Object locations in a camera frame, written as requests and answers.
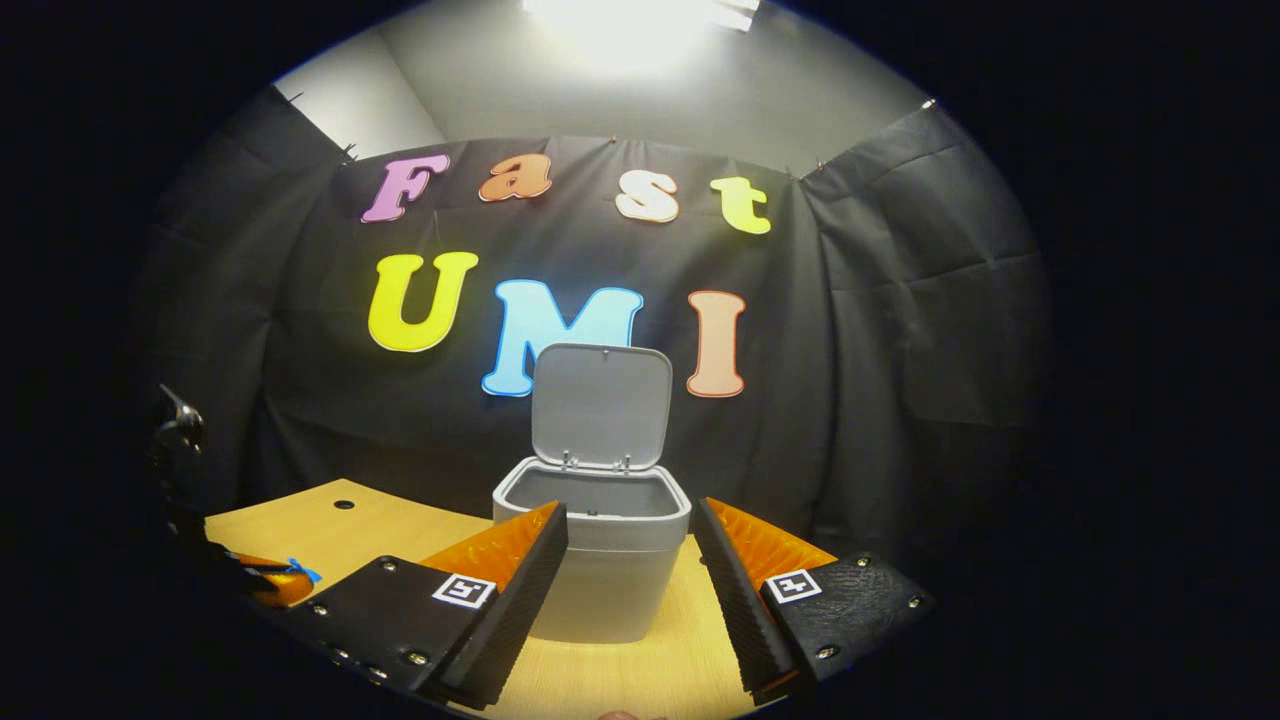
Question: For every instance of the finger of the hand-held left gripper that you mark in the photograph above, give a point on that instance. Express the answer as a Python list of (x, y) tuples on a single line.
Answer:
[(270, 590)]

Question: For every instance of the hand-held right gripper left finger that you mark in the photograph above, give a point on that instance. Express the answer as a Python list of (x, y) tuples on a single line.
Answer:
[(520, 610)]

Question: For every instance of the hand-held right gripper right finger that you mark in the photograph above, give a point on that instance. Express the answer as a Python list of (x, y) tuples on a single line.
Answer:
[(740, 610)]

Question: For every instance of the blue paper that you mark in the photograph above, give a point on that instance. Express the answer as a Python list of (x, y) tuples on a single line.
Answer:
[(303, 571)]

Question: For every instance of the white desktop garbage bin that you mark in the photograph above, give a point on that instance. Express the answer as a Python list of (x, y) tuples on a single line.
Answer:
[(600, 590)]

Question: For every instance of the wooden desktop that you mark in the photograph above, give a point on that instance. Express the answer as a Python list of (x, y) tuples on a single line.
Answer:
[(330, 530)]

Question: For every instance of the black backdrop cloth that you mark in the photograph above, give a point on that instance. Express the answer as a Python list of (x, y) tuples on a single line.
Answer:
[(400, 440)]

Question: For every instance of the long ceiling light panel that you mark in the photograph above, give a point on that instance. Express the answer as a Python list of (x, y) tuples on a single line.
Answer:
[(640, 20)]

